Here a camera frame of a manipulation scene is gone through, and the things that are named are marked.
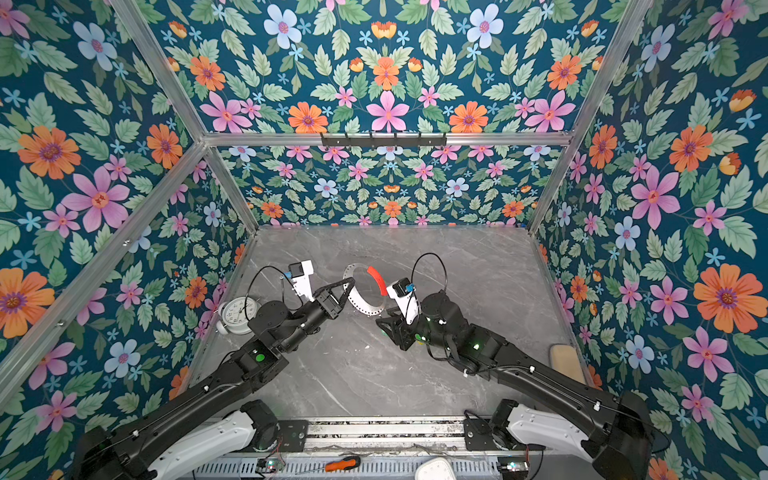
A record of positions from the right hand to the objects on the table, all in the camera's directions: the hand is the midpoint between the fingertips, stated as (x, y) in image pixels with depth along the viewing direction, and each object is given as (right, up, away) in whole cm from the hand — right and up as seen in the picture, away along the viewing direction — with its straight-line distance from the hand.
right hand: (382, 315), depth 69 cm
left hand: (-5, +9, -5) cm, 12 cm away
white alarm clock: (-48, -4, +22) cm, 53 cm away
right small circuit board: (+32, -36, +2) cm, 48 cm away
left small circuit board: (-26, -36, +1) cm, 45 cm away
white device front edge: (+12, -35, -2) cm, 37 cm away
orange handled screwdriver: (-8, -35, 0) cm, 36 cm away
